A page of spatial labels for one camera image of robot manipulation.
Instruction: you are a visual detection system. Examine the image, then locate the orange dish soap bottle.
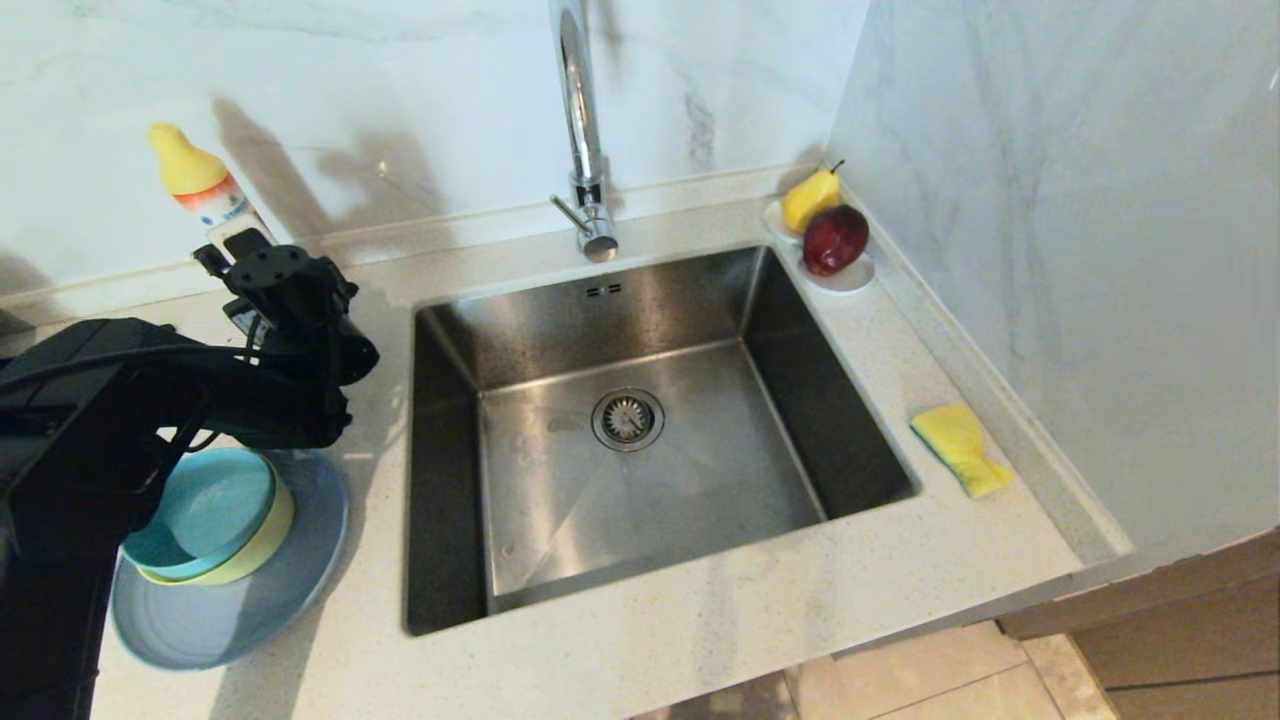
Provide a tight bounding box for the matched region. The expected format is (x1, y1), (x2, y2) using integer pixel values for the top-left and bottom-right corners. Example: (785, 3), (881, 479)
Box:
(148, 122), (273, 246)

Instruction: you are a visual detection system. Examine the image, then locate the stainless steel sink basin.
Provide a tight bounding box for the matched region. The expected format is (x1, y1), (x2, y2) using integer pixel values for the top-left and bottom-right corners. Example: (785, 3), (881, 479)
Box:
(403, 243), (921, 639)

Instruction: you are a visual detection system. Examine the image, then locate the metal sink drain strainer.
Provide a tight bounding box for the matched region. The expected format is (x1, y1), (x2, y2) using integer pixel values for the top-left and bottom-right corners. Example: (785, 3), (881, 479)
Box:
(590, 387), (666, 453)

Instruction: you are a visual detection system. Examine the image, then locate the yellow and green sponge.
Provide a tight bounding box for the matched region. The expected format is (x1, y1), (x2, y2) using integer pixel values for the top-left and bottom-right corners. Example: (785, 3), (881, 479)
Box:
(910, 403), (1016, 499)

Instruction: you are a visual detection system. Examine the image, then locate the teal bowl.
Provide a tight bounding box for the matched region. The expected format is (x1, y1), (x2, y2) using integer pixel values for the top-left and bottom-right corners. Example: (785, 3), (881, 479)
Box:
(122, 448), (276, 581)

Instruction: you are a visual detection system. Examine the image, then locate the yellow-green bowl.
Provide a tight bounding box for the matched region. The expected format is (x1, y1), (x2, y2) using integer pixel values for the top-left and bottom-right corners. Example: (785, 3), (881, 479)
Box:
(135, 478), (297, 588)

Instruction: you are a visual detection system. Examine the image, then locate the chrome kitchen faucet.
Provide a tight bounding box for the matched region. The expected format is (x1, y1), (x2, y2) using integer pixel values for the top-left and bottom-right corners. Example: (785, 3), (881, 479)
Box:
(547, 0), (621, 263)

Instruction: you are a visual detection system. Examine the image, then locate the blue-grey plate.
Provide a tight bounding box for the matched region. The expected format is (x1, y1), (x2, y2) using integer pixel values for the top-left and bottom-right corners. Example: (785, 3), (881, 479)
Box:
(110, 446), (349, 671)

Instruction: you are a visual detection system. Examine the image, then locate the small white dish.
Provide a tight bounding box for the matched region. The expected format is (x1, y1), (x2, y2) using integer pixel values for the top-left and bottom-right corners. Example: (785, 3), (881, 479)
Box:
(763, 198), (804, 244)
(800, 250), (877, 295)

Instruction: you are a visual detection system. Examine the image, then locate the yellow pear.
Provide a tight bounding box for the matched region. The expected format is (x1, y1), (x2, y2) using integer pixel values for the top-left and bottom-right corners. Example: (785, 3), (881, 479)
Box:
(781, 158), (847, 234)

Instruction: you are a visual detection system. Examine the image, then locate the dark red apple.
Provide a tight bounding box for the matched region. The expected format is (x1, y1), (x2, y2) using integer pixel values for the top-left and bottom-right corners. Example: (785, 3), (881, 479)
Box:
(802, 204), (871, 276)

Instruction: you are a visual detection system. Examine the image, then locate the beige wooden cabinet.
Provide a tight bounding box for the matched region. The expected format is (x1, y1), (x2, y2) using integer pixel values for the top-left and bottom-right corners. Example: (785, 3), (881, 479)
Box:
(997, 530), (1280, 720)

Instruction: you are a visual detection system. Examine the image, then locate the white framed wrist camera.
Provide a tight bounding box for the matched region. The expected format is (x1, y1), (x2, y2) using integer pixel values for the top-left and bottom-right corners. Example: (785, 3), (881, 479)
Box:
(205, 215), (276, 256)

